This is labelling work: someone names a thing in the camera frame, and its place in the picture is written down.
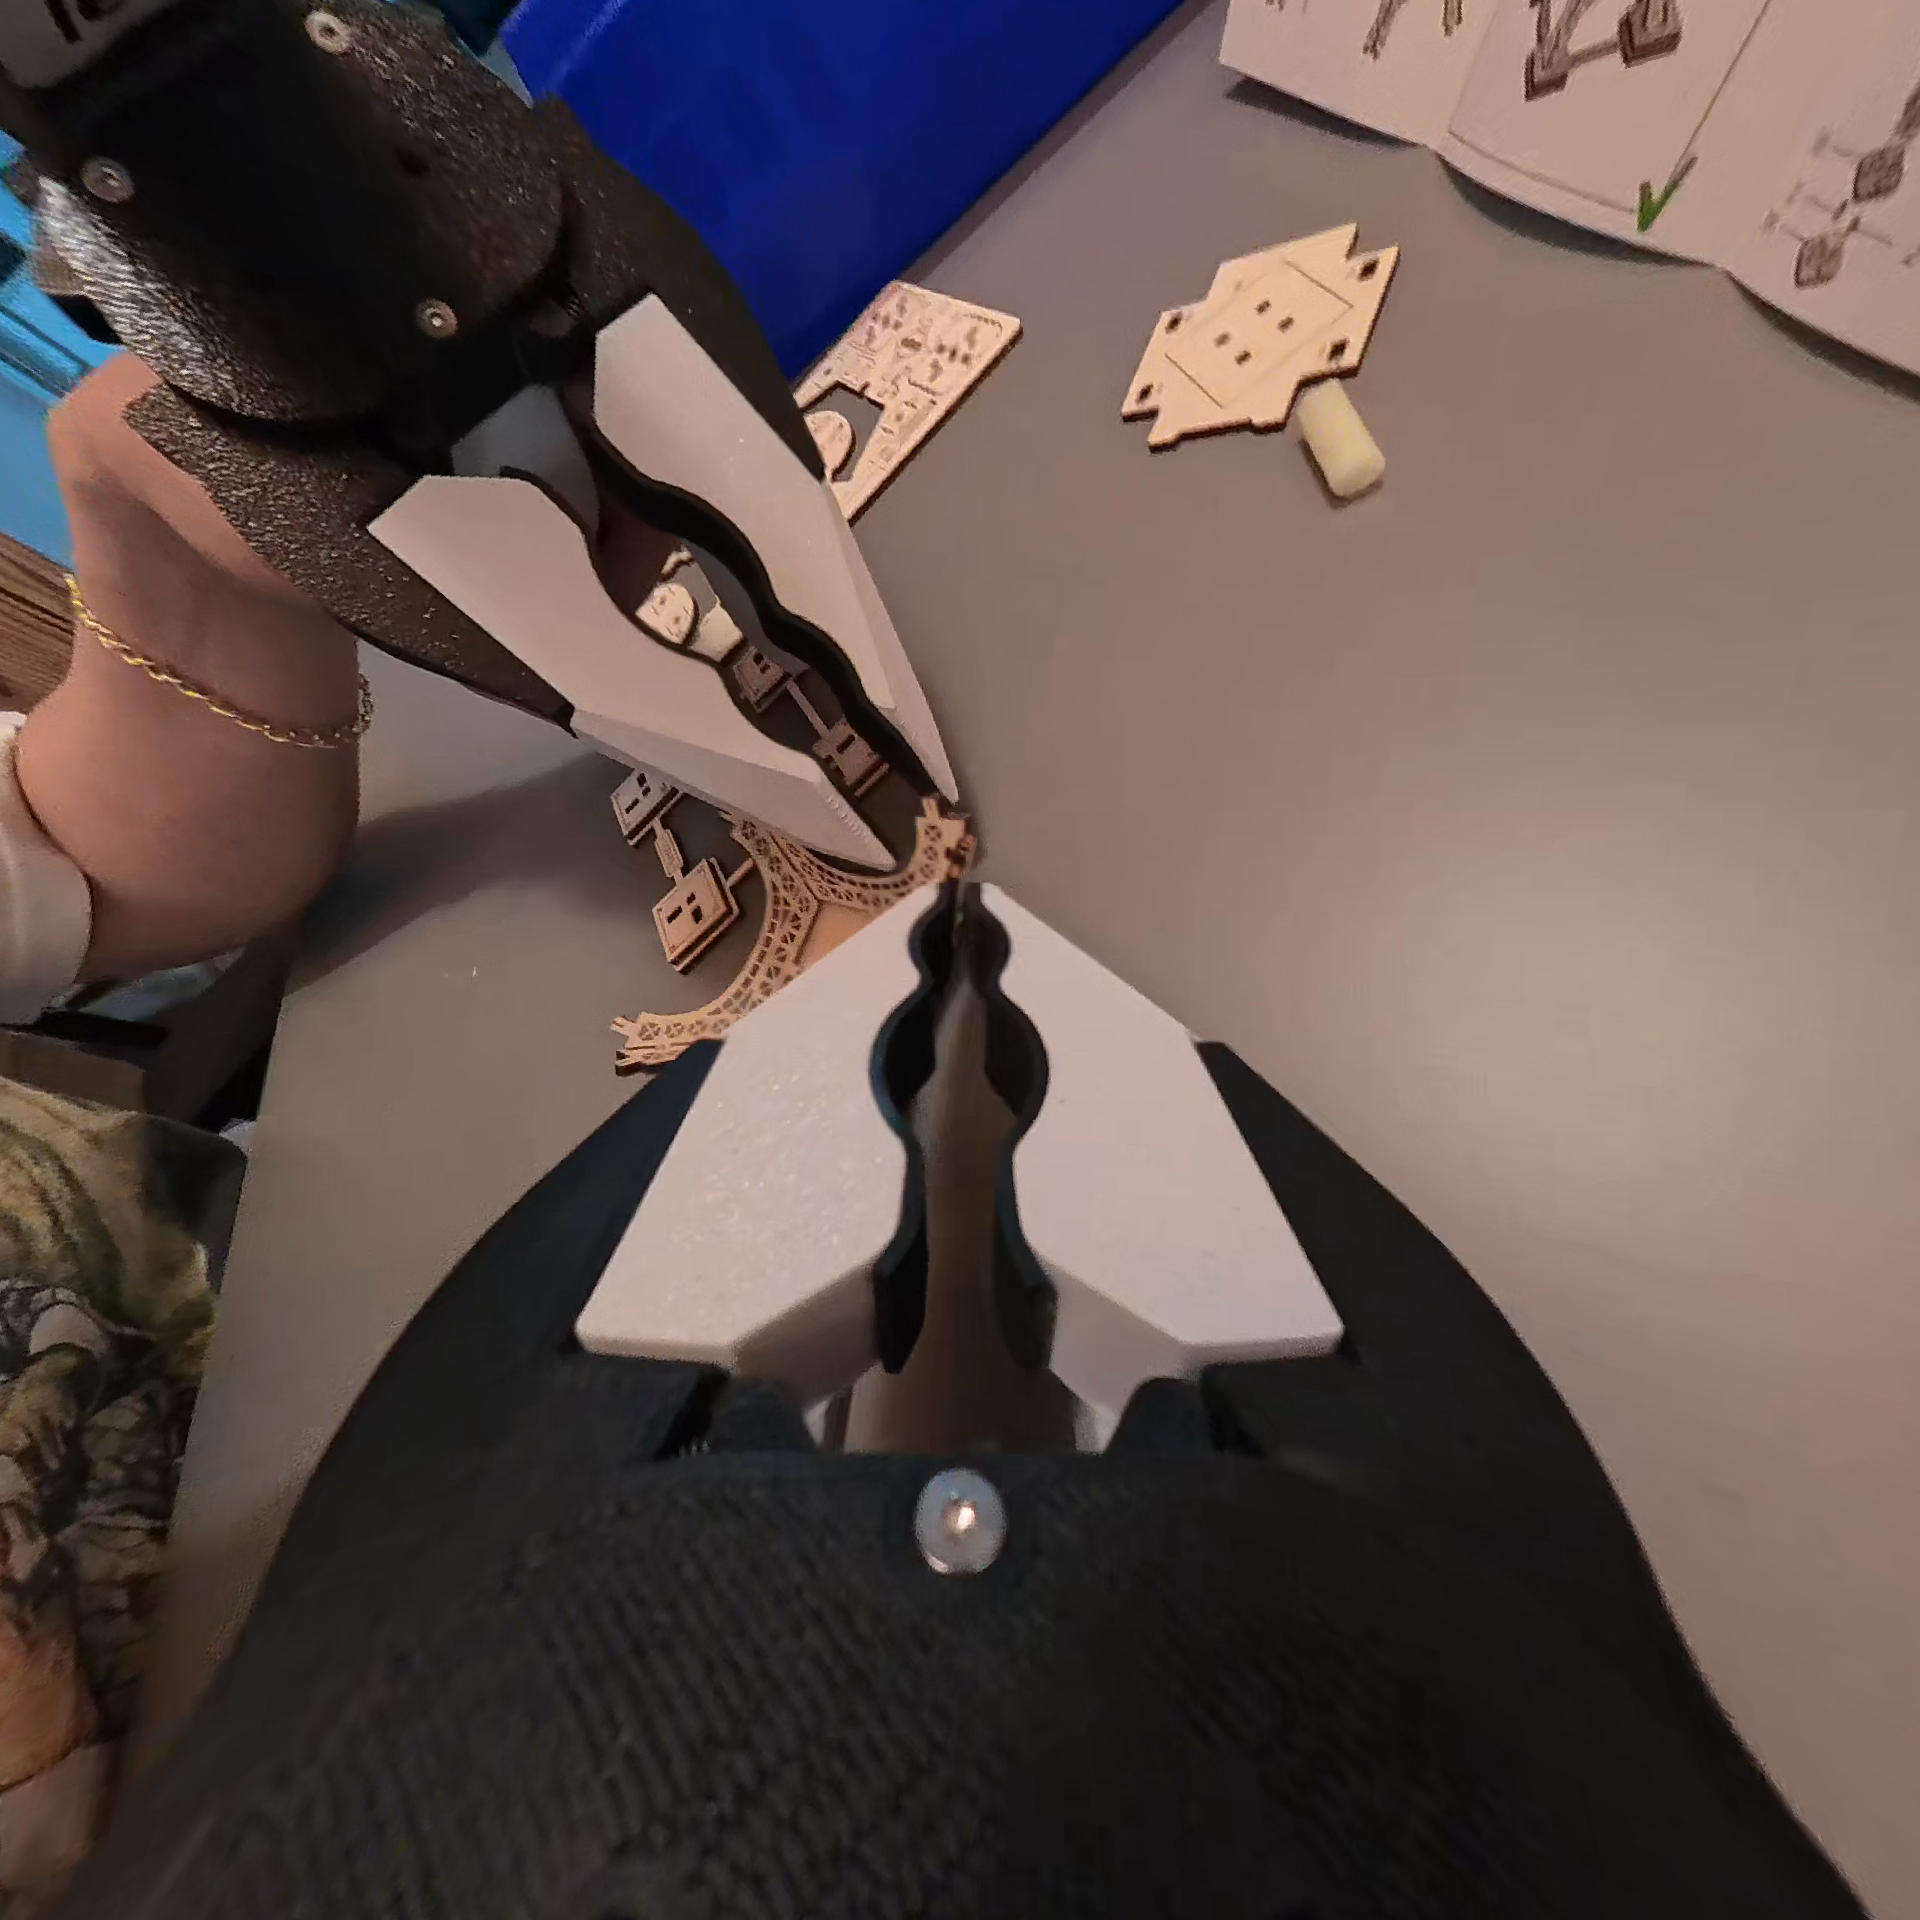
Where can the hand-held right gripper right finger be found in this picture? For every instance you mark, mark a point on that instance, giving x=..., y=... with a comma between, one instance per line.
x=1186, y=1201

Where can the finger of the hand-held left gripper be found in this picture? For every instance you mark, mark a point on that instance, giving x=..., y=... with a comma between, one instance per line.
x=494, y=569
x=750, y=495

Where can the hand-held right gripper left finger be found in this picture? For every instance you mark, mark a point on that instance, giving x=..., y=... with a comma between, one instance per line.
x=722, y=1201

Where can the wooden lattice tower base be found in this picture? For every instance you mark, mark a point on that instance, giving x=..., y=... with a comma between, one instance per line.
x=796, y=915

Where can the person's left forearm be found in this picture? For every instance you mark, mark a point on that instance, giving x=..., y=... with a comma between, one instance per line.
x=195, y=839

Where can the grey desk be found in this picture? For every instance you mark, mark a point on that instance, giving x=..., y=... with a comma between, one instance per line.
x=1350, y=900

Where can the person's left hand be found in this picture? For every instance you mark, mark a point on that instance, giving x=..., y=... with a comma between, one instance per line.
x=181, y=555

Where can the wooden puzzle sheet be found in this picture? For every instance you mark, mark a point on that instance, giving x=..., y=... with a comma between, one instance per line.
x=931, y=339

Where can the wooden strip of square pieces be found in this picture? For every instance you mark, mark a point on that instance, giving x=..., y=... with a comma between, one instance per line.
x=693, y=916

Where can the blue plastic bin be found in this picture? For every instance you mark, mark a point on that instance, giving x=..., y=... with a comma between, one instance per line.
x=827, y=120

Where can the wooden cross-shaped platform piece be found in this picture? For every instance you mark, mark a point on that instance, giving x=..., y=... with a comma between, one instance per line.
x=1200, y=376

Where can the white sleeve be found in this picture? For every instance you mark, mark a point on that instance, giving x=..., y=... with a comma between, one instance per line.
x=38, y=885

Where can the small white cylinder peg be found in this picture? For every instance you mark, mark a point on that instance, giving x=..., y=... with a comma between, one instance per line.
x=1340, y=451

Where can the printed patterned clothing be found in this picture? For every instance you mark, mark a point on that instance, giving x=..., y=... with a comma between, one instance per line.
x=90, y=1348

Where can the white folded instruction sheet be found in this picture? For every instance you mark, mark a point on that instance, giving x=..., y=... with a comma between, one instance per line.
x=1771, y=135

